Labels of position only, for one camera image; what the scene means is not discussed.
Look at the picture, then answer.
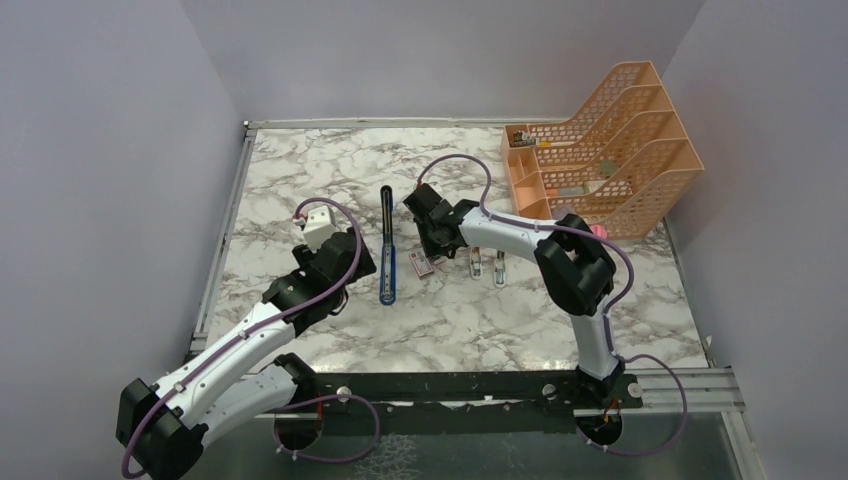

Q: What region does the red white staple box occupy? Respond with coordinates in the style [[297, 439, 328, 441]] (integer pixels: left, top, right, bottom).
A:
[[408, 250, 434, 278]]

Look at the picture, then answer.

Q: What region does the blue stapler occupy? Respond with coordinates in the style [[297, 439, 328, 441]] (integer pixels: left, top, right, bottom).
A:
[[379, 185, 396, 306]]

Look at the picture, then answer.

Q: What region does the pink eraser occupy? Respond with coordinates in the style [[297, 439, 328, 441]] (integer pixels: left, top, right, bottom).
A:
[[469, 246, 482, 280]]

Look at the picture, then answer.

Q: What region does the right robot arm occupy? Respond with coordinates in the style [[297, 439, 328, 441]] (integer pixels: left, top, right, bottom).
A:
[[403, 183, 624, 407]]

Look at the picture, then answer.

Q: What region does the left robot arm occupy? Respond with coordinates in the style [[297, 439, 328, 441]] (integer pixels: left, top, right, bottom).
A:
[[116, 225, 376, 479]]

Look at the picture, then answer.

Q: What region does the pink capped pen tube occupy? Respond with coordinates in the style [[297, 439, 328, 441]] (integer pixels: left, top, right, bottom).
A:
[[590, 225, 608, 239]]

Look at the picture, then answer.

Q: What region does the orange desk organizer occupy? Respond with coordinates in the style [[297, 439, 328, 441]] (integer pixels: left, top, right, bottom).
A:
[[501, 61, 704, 240]]

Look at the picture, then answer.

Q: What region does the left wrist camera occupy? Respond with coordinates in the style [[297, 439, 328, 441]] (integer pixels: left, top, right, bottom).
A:
[[295, 206, 337, 252]]

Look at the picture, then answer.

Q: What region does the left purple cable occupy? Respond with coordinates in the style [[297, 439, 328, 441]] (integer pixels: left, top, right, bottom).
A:
[[120, 197, 383, 480]]

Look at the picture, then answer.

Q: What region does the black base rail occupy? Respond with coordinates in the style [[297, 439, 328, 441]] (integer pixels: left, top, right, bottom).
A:
[[250, 370, 644, 435]]

